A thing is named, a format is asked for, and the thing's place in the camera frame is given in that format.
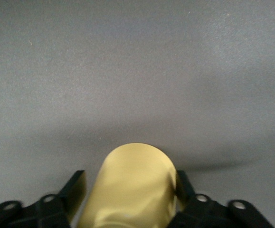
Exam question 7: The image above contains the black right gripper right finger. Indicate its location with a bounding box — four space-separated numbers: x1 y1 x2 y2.
169 170 275 228

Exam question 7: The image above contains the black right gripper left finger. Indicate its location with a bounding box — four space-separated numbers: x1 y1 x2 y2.
0 170 88 228

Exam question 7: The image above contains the yellow plastic cup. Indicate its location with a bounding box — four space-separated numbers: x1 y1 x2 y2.
76 142 179 228

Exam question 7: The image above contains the dark grey table cover sheet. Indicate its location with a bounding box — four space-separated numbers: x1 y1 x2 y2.
0 0 275 228

